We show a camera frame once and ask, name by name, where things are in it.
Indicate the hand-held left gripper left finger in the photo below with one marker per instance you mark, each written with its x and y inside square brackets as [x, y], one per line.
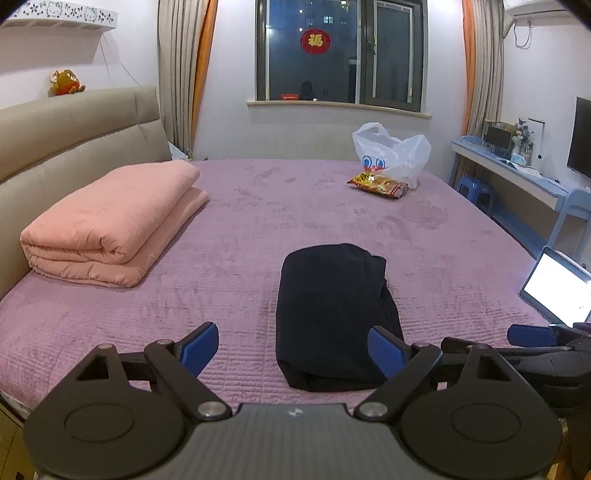
[201, 346]

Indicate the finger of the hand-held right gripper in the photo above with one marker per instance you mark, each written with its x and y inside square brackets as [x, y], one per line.
[455, 344]
[531, 335]

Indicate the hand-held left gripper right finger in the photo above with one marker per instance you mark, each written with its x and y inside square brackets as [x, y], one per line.
[385, 350]

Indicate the black garment with white stripes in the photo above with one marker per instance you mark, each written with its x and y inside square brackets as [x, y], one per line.
[332, 314]

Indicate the open grey laptop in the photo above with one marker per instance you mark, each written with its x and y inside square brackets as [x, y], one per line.
[556, 288]

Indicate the blue plastic chair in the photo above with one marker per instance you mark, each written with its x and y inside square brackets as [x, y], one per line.
[575, 217]

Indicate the blue plastic stool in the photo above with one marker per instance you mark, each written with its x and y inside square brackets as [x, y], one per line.
[475, 189]

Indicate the folded pink quilt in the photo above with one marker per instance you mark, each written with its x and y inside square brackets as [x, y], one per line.
[111, 217]

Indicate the blue and white desk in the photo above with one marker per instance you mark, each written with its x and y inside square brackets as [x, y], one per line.
[521, 177]

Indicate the yellow and red snack packet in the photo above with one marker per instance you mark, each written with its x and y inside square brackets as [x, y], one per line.
[378, 184]

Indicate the white plastic bag with face print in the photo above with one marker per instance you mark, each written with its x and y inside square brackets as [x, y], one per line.
[401, 157]

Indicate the white bag beside bed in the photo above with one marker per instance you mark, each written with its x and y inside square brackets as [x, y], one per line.
[180, 152]

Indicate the white upright board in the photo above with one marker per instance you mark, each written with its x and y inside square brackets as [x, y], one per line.
[539, 138]

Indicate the flower bouquet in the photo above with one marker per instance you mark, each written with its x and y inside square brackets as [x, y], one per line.
[523, 134]

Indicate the black flat television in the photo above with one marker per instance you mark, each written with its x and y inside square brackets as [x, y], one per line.
[581, 138]

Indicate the beige windowsill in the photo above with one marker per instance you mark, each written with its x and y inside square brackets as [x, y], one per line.
[337, 110]

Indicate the beige padded headboard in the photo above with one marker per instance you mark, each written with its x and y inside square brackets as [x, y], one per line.
[69, 134]

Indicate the small red box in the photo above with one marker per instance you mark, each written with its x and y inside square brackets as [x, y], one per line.
[290, 96]

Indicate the beige and orange curtain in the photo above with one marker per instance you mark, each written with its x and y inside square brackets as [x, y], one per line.
[184, 78]
[482, 69]

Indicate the orange plush toy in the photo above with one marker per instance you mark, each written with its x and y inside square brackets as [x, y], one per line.
[66, 83]

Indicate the dark framed window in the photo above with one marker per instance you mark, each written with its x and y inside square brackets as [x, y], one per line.
[341, 50]

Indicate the round red window decoration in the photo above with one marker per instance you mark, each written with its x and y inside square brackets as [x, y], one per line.
[316, 40]

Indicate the white air conditioner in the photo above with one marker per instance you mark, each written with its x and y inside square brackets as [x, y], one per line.
[531, 7]

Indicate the white printed wall shelf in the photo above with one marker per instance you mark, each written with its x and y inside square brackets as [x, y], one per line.
[55, 16]

